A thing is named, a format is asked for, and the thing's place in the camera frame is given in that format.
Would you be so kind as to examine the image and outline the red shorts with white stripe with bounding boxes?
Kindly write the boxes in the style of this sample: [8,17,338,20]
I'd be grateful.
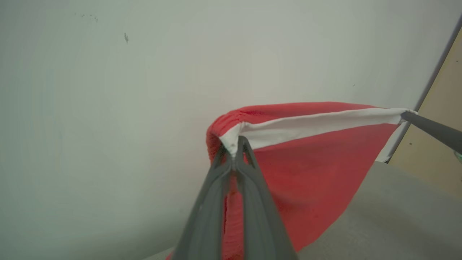
[166,102,417,260]

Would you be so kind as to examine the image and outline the grey door frame strip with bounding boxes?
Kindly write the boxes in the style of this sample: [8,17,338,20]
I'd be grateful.
[387,15,462,164]

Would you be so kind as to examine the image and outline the right arm gripper green band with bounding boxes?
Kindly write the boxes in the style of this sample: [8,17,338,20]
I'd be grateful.
[401,110,462,164]

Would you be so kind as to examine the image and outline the beige wooden door panel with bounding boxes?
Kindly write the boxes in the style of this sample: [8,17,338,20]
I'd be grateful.
[390,27,462,199]

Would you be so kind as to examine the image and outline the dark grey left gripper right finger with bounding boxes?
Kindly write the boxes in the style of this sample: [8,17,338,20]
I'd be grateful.
[235,136,298,260]

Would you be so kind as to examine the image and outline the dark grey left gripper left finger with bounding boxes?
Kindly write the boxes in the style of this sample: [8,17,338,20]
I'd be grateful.
[173,144,233,260]

